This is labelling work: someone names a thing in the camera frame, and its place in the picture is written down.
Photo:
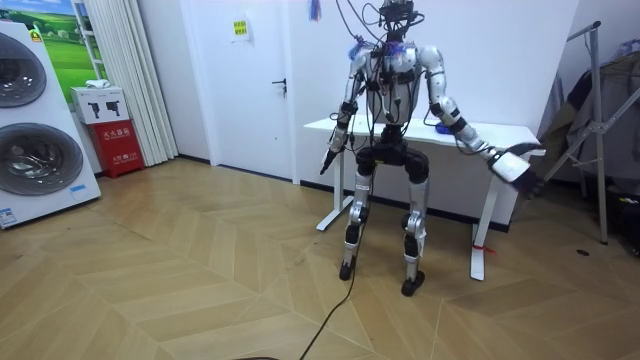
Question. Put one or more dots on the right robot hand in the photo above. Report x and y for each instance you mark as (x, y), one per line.
(511, 166)

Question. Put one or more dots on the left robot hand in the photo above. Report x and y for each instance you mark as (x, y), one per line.
(330, 159)

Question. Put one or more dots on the blue cloth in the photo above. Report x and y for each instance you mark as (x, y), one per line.
(443, 128)

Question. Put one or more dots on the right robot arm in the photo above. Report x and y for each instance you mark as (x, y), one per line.
(436, 75)

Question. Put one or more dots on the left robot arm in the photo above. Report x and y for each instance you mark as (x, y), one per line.
(356, 80)

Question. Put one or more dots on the white desk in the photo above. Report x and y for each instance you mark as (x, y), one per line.
(505, 134)

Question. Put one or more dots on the robot body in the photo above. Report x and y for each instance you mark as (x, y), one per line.
(395, 95)

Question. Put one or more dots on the robot legs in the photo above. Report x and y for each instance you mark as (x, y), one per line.
(416, 200)

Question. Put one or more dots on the grey metal clothes rack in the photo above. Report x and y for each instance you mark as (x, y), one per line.
(595, 100)

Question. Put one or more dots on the white door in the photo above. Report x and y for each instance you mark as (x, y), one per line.
(240, 100)

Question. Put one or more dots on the small dark floor disc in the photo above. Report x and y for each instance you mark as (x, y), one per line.
(583, 252)

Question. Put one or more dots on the black bin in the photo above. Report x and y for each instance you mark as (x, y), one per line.
(627, 220)

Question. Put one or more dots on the hanging grey clothes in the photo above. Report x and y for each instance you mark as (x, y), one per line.
(616, 85)

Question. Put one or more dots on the yellow door sign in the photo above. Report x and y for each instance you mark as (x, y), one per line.
(240, 29)

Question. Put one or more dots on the white pleated curtain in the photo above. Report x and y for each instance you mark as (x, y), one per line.
(135, 80)

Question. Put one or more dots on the red fire extinguisher box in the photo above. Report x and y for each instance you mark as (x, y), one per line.
(116, 147)

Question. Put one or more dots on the white equipment box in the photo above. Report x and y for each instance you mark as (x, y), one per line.
(100, 105)

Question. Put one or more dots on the small white object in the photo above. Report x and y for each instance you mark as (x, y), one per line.
(98, 84)

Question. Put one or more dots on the white ladder shelf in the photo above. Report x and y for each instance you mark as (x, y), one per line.
(89, 45)

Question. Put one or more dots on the white washing machine tower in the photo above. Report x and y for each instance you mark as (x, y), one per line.
(50, 125)

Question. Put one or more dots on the green landscape wall poster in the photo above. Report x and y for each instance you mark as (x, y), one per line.
(65, 55)

